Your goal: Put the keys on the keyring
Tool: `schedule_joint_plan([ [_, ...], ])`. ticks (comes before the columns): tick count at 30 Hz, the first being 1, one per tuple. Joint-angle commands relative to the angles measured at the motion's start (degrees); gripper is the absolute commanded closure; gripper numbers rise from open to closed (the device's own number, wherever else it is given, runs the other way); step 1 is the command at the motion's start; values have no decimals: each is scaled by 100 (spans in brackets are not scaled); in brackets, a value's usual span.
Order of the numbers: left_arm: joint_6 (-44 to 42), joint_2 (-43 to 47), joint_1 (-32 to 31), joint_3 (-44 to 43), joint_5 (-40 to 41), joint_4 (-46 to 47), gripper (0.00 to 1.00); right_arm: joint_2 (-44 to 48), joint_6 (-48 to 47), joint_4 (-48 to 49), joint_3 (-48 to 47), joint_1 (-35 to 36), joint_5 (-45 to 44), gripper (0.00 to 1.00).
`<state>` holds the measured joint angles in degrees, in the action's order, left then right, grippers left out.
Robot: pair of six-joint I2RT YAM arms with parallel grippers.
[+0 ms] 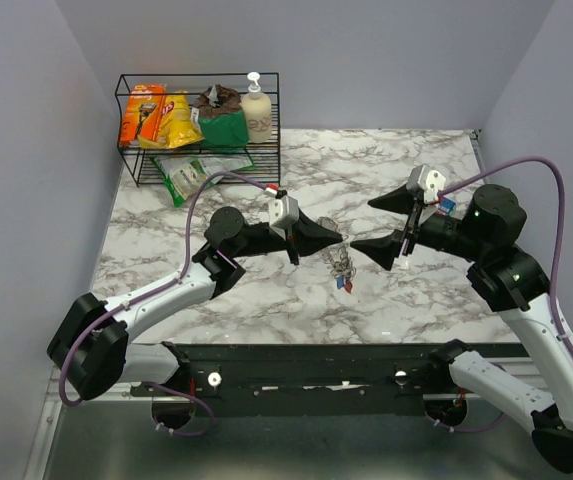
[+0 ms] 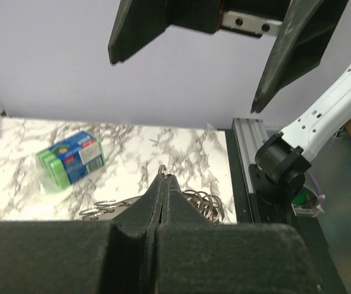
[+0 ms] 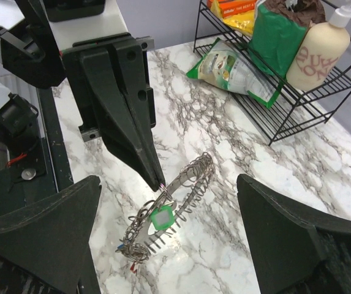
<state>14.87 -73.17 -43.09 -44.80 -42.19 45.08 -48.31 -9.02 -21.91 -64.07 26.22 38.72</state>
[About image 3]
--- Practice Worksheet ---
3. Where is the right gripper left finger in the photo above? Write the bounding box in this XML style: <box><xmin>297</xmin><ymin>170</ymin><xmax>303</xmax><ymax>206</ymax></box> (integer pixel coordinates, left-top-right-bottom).
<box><xmin>0</xmin><ymin>175</ymin><xmax>101</xmax><ymax>293</ymax></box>

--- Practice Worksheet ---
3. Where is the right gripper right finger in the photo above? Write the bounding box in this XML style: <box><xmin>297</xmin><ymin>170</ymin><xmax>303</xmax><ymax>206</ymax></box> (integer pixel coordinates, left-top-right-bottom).
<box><xmin>237</xmin><ymin>174</ymin><xmax>351</xmax><ymax>293</ymax></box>

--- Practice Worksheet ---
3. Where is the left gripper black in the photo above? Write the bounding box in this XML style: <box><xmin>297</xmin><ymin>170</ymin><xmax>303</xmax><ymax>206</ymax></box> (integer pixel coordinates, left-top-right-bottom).
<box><xmin>45</xmin><ymin>0</ymin><xmax>167</xmax><ymax>192</ymax></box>

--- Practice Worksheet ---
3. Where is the green key tag with key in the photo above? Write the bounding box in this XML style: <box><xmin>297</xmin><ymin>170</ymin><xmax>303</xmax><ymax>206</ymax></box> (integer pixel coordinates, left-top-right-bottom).
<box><xmin>149</xmin><ymin>205</ymin><xmax>175</xmax><ymax>231</ymax></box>

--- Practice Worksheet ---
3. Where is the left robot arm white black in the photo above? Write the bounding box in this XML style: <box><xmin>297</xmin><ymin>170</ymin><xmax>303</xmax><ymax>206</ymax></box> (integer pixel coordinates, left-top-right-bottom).
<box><xmin>0</xmin><ymin>1</ymin><xmax>165</xmax><ymax>190</ymax></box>

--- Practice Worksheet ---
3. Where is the red key tag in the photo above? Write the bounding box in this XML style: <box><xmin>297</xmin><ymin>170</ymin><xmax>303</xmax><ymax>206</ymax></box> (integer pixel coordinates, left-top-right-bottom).
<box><xmin>130</xmin><ymin>262</ymin><xmax>141</xmax><ymax>275</ymax></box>

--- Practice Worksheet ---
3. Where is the green white snack bag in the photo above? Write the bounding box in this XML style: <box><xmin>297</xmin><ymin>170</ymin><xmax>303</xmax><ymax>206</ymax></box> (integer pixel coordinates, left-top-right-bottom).
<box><xmin>186</xmin><ymin>38</ymin><xmax>281</xmax><ymax>108</ymax></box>

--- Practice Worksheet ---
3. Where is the orange razor package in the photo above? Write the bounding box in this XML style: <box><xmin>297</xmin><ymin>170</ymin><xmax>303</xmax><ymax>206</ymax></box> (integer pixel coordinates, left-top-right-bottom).
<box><xmin>206</xmin><ymin>0</ymin><xmax>256</xmax><ymax>18</ymax></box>

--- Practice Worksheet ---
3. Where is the yellow chips bag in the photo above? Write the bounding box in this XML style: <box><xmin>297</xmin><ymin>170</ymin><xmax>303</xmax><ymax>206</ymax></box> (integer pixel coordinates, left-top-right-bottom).
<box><xmin>210</xmin><ymin>8</ymin><xmax>255</xmax><ymax>37</ymax></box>

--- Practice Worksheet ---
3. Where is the green and brown bag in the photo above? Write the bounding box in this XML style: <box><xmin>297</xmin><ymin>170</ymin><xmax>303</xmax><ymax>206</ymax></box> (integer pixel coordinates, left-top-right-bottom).
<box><xmin>248</xmin><ymin>1</ymin><xmax>326</xmax><ymax>78</ymax></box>

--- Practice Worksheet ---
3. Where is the beige soap pump bottle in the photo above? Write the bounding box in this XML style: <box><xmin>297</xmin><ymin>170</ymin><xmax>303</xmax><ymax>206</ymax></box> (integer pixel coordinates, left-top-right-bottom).
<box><xmin>286</xmin><ymin>1</ymin><xmax>351</xmax><ymax>92</ymax></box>

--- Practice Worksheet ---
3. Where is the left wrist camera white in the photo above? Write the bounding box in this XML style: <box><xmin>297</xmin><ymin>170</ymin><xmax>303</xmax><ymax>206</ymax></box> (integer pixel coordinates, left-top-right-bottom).
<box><xmin>41</xmin><ymin>0</ymin><xmax>129</xmax><ymax>51</ymax></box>

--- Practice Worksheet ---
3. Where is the black wire shelf rack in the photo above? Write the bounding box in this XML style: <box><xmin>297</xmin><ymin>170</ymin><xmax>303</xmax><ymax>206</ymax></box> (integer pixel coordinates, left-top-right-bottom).
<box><xmin>193</xmin><ymin>1</ymin><xmax>351</xmax><ymax>145</ymax></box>

